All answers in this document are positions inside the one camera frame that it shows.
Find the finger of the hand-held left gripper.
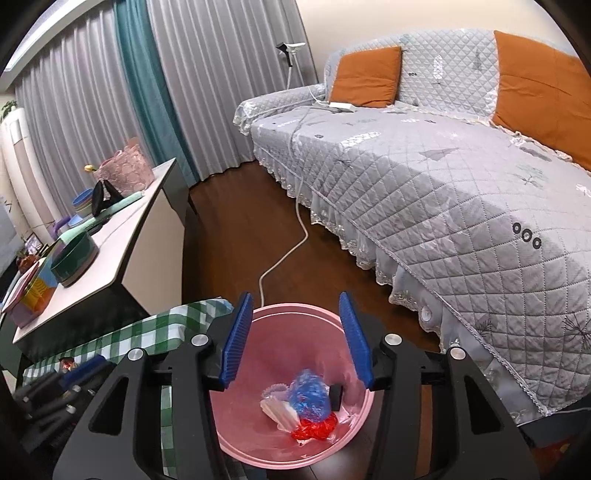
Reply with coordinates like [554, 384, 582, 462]
[28, 388, 95, 428]
[16, 354, 112, 398]

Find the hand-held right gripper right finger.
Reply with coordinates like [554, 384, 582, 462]
[338, 291, 542, 480]

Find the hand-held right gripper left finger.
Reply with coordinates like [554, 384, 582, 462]
[52, 291, 254, 480]

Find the blue plastic bag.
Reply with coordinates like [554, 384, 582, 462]
[288, 369, 332, 422]

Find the white foam sheet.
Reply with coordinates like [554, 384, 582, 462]
[261, 383, 301, 432]

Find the red plastic bag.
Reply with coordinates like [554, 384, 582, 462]
[291, 413, 339, 441]

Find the pink plastic basin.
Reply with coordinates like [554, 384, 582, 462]
[205, 302, 376, 467]

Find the green checkered tablecloth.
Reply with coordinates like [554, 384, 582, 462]
[21, 299, 236, 480]

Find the colourful rectangular tin box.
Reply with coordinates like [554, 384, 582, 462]
[0, 256, 61, 328]

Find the dark green round tin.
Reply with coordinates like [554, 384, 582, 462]
[50, 231, 98, 288]

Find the white-topped coffee table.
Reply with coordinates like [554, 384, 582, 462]
[0, 157, 199, 370]

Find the stack of coloured bowls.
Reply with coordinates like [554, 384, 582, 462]
[69, 188, 95, 229]

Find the teal mat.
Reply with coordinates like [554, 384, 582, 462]
[58, 191, 146, 241]

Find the sofa with grey quilted cover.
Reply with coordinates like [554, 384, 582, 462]
[233, 28, 591, 423]

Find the pink patterned basket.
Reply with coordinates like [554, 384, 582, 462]
[95, 143, 155, 197]

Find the tall standing air conditioner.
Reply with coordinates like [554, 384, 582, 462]
[0, 108, 51, 232]

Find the grey curtain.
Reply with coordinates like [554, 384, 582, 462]
[145, 0, 319, 178]
[14, 0, 153, 222]

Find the teal curtain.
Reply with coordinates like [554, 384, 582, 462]
[113, 0, 201, 183]

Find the orange cushion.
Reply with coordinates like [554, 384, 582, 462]
[492, 30, 591, 171]
[330, 46, 402, 108]

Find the white cable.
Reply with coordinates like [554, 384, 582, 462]
[259, 92, 333, 305]

